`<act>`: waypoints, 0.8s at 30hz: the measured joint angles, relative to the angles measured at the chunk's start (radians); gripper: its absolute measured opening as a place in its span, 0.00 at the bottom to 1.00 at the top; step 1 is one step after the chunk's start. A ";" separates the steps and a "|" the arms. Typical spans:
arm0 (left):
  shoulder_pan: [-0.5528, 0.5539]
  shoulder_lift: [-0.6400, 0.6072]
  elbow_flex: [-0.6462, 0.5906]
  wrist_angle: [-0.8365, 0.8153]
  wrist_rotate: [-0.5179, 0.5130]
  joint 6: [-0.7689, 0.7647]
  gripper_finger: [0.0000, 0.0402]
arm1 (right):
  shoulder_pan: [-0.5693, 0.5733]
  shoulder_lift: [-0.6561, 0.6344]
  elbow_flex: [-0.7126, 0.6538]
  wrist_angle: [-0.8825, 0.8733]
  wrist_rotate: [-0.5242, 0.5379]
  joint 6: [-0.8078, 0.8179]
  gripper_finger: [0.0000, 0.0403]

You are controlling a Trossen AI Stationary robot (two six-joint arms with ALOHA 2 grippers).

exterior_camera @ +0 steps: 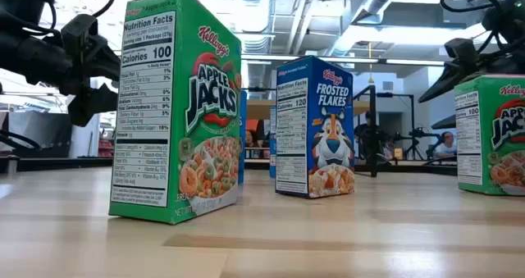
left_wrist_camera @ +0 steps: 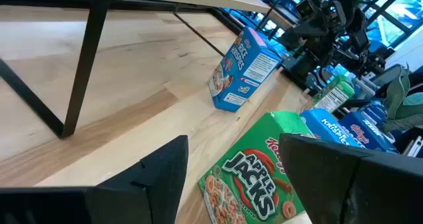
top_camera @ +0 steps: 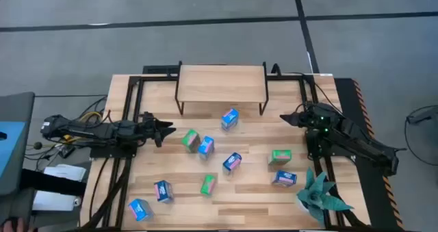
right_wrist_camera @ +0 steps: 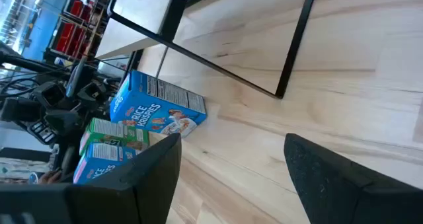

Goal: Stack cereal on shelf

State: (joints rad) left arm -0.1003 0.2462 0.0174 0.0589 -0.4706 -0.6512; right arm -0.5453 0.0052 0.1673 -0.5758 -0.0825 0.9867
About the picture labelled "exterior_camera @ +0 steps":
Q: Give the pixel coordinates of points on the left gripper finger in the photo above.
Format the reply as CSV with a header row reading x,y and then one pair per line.
x,y
92,106
112,71

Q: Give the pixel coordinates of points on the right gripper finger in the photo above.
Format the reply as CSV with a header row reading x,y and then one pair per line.
x,y
455,71
447,123

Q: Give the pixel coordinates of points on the Apple Jacks cereal box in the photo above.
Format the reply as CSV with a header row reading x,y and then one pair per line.
x,y
164,126
500,147

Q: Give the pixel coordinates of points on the Frosted Flakes cereal box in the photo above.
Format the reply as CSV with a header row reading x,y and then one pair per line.
x,y
328,126

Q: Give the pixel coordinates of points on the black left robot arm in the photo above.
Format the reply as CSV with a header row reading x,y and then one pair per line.
x,y
28,56

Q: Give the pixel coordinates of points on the black background robot arm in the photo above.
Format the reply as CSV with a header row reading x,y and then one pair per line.
x,y
416,133

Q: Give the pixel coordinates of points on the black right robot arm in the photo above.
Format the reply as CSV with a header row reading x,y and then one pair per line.
x,y
510,19

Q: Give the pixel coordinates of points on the person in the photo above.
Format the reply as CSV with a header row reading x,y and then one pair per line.
x,y
448,140
249,139
361,138

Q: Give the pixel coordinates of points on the red cart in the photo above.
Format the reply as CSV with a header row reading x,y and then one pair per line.
x,y
106,149

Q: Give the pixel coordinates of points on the long ceiling light strip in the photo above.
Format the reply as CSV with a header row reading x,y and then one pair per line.
x,y
410,61

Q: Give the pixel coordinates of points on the dark gray partition panel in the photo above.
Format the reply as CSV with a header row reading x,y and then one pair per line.
x,y
41,134

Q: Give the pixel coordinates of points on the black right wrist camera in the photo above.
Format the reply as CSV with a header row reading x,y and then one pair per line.
x,y
461,48

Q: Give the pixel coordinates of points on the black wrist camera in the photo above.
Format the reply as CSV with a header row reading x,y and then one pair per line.
x,y
78,36
461,48

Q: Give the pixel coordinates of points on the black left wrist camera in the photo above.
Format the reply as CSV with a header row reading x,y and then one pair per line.
x,y
78,36

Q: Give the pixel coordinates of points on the silver metal bracket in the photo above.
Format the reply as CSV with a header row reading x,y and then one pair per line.
x,y
11,165

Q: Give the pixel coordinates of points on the wooden shelf with black frame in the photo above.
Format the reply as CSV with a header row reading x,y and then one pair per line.
x,y
260,110

